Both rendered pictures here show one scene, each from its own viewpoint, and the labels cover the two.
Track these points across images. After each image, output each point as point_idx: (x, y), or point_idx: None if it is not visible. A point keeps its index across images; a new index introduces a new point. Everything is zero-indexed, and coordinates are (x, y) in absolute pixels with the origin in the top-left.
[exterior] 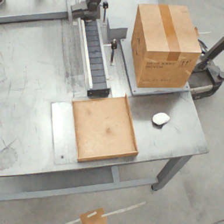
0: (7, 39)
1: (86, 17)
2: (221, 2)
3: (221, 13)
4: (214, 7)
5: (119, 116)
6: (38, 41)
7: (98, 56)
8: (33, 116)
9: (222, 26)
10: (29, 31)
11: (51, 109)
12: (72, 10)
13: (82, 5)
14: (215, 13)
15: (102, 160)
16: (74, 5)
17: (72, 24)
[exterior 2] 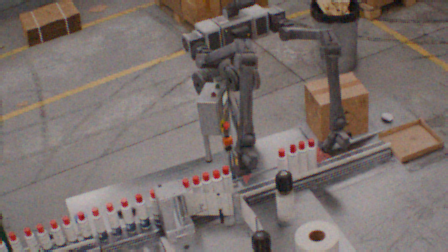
0: (362, 225)
1: (332, 150)
2: (72, 182)
3: (98, 181)
4: (86, 189)
5: (398, 136)
6: (352, 203)
7: (355, 152)
8: (427, 177)
9: (126, 179)
10: (343, 214)
11: (416, 170)
12: (349, 138)
13: (341, 131)
14: (99, 187)
15: None
16: (343, 136)
17: (316, 189)
